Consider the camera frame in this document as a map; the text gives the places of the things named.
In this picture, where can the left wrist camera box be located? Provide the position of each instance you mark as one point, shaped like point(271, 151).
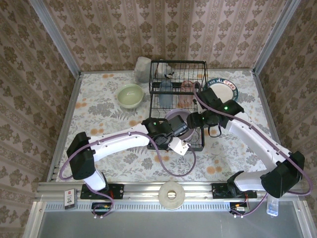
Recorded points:
point(179, 147)

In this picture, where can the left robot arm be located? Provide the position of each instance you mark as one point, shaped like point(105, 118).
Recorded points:
point(111, 143)

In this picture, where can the aluminium corner post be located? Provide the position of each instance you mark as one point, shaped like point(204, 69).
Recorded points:
point(54, 37)
point(275, 37)

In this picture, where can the black white card box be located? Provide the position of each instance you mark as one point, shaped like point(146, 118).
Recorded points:
point(70, 199)

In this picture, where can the blue glass cup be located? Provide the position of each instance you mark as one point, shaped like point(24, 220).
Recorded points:
point(165, 95)

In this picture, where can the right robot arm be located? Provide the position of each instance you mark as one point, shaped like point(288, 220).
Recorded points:
point(260, 146)

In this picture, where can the black connector bracket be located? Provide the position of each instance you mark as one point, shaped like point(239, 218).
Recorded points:
point(239, 207)
point(99, 207)

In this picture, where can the green bowl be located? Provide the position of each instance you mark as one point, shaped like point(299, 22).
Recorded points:
point(130, 96)

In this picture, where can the pink glass cup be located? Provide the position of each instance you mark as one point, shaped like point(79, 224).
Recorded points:
point(187, 96)

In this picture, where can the purple bowl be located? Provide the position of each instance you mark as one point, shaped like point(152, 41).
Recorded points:
point(189, 134)

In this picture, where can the aluminium rail beam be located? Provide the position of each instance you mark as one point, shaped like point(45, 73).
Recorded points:
point(138, 191)

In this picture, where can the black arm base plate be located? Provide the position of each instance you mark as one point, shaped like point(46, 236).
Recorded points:
point(116, 191)
point(219, 192)

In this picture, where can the white tape roll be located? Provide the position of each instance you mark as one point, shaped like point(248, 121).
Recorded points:
point(164, 198)

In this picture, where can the clear plastic box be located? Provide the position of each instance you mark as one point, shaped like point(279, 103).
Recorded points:
point(272, 208)

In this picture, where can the green rimmed white plate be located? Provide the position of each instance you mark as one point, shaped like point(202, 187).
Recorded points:
point(225, 90)

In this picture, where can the floral table mat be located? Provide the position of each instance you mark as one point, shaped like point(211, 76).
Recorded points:
point(128, 171)

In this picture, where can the grey metal panel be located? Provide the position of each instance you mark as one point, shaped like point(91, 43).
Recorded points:
point(148, 225)

